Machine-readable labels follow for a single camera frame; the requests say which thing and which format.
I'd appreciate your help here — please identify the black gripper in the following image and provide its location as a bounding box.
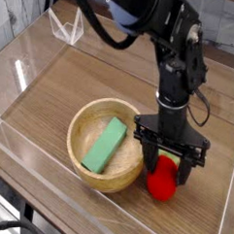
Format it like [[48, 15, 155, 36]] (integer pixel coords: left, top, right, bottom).
[[133, 106, 210, 185]]

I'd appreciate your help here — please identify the red felt strawberry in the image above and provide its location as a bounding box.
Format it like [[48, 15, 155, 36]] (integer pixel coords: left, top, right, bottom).
[[147, 150, 180, 201]]

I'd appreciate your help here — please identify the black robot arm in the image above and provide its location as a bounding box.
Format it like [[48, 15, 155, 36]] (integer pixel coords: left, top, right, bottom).
[[76, 0, 210, 184]]

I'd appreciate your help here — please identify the green rectangular block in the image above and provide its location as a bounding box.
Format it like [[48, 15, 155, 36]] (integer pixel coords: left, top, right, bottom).
[[82, 117, 127, 174]]

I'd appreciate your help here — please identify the wooden bowl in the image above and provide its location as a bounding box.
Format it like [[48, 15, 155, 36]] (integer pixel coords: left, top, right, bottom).
[[67, 98, 144, 192]]

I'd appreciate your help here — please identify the clear acrylic enclosure wall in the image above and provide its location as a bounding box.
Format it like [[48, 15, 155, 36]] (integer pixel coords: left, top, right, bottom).
[[0, 16, 234, 234]]

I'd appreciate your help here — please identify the black cable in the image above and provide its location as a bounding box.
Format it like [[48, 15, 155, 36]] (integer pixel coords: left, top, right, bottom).
[[0, 217, 41, 234]]

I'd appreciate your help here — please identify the black table leg bracket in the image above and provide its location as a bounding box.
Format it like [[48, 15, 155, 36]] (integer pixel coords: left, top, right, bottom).
[[19, 200, 46, 234]]

